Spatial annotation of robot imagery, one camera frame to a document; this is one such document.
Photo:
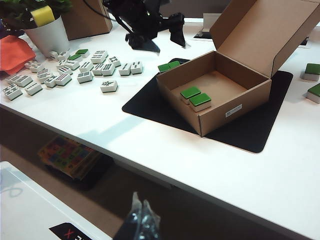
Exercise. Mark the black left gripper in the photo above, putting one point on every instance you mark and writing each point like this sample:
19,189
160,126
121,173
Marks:
145,22

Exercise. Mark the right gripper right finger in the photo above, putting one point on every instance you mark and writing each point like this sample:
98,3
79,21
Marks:
148,225

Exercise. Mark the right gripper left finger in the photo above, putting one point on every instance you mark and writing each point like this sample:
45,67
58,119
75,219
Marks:
130,225

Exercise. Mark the white green-backed mahjong tile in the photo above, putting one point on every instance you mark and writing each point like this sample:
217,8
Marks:
174,64
65,70
85,77
23,80
51,80
314,93
12,92
311,71
82,52
53,55
43,75
125,69
72,65
63,79
33,88
115,61
98,69
86,66
99,56
74,57
63,55
108,69
11,78
190,92
200,99
38,68
137,67
164,67

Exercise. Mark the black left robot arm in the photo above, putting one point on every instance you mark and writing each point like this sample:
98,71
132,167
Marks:
135,5

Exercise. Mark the mahjong tile with bird print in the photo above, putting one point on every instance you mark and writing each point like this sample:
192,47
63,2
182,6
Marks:
109,85

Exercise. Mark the colourful printed box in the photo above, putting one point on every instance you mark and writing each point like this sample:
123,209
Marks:
70,156

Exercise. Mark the brown cardboard box open lid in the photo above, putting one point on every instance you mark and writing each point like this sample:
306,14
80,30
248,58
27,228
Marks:
215,120

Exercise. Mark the mahjong tile with circles print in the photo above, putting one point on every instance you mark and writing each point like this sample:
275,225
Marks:
32,64

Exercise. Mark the black flat object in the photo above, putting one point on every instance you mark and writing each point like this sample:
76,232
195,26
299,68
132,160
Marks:
203,35

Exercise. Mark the white card stand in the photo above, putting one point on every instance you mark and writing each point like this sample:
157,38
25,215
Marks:
211,22

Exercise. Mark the closed brown cardboard carton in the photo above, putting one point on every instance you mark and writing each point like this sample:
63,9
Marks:
87,20

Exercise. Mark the white board with black label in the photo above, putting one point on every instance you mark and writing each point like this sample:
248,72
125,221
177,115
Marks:
37,207

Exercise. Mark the white plant pot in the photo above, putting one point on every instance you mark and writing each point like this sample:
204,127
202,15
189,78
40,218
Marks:
50,37

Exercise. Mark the yellow sponge block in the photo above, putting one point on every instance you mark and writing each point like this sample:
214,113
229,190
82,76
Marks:
43,15

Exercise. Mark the black rectangular mat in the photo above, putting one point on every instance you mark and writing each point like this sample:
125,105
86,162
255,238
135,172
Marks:
250,135

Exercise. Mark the orange cloth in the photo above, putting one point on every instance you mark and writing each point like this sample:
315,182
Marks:
13,55

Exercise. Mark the green potted plant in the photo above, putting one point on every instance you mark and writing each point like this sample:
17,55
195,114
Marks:
15,12

